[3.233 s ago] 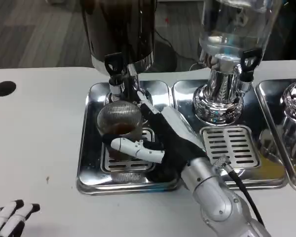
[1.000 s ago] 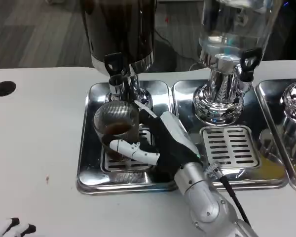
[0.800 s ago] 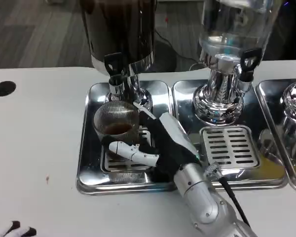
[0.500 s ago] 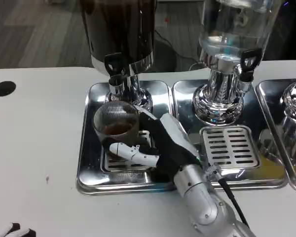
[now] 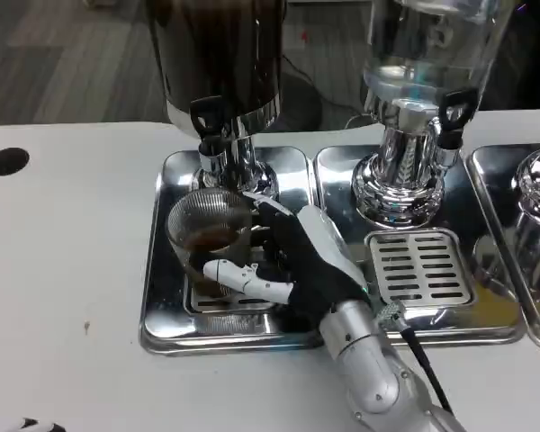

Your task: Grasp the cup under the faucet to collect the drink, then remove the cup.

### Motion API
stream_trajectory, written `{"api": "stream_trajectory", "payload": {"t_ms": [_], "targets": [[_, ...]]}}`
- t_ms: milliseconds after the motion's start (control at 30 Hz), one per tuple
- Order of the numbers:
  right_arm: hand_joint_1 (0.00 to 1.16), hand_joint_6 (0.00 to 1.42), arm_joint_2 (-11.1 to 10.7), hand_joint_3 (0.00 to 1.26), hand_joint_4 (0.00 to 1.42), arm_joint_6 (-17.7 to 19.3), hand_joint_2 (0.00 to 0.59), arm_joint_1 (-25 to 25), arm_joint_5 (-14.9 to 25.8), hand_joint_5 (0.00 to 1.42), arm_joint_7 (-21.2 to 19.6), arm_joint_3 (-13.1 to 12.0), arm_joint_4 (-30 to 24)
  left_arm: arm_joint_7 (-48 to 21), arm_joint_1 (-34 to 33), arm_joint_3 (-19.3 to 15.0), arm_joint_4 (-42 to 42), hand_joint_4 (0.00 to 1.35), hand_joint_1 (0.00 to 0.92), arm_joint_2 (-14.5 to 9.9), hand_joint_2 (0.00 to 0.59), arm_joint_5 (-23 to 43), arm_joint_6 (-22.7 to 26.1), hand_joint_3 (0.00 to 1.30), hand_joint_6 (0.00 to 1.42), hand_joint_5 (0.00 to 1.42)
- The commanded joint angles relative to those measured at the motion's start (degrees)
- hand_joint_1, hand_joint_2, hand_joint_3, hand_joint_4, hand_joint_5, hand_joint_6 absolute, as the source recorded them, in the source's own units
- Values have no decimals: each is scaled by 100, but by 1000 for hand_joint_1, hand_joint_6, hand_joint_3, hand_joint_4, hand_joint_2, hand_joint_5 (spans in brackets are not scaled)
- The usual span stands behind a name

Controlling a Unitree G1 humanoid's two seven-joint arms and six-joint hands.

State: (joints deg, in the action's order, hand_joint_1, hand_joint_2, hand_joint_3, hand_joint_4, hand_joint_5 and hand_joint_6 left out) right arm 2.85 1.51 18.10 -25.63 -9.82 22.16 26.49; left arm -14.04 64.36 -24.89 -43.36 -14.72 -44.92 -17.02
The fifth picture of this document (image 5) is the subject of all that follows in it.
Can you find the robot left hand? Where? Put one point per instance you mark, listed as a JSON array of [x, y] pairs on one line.
[[31, 425]]

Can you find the clear water drink dispenser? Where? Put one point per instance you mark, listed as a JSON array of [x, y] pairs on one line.
[[405, 153]]

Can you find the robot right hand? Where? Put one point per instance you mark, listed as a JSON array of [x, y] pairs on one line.
[[306, 265]]

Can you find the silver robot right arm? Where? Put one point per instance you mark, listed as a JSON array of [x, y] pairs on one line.
[[369, 360]]

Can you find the steel drip tray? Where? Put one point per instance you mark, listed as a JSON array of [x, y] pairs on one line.
[[162, 288], [342, 189], [495, 189]]

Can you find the slotted steel drip grid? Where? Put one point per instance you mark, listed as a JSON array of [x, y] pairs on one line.
[[216, 303], [411, 270]]

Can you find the clear ribbed glass cup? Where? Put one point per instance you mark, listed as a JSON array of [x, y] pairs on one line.
[[184, 216]]

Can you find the black round table grommet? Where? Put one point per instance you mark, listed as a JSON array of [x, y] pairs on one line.
[[7, 161]]

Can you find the dark coffee drink dispenser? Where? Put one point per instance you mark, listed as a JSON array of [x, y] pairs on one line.
[[225, 58]]

